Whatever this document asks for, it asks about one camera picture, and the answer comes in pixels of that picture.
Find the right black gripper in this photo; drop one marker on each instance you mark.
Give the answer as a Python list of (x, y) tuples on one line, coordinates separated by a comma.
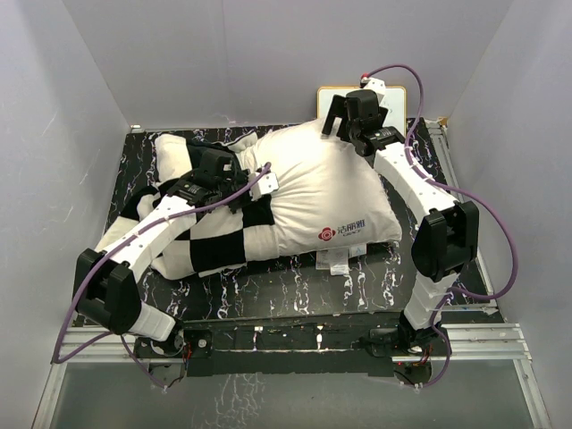
[(332, 116)]

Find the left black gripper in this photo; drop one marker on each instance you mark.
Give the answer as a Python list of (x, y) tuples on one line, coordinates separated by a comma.
[(242, 182)]

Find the black white checkered pillowcase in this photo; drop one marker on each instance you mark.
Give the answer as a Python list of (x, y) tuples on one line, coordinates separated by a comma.
[(221, 239)]

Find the white pillow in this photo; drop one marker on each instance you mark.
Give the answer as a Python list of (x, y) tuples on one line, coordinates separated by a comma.
[(328, 196)]

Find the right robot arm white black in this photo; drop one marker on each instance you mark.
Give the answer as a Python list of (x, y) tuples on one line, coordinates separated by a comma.
[(446, 239)]

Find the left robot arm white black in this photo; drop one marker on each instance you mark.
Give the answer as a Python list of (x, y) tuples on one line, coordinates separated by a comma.
[(106, 284)]

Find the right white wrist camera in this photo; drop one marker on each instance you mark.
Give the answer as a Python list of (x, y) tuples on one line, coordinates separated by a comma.
[(375, 85)]

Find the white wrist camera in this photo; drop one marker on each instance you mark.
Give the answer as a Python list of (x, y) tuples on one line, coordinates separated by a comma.
[(266, 185), (375, 85)]

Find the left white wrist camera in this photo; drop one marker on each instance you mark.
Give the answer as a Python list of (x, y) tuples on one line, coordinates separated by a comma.
[(266, 185)]

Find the small whiteboard with wooden frame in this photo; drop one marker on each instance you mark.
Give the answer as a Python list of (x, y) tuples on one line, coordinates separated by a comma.
[(394, 100)]

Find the aluminium frame rail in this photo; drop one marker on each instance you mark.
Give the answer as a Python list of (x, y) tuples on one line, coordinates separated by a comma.
[(479, 376)]

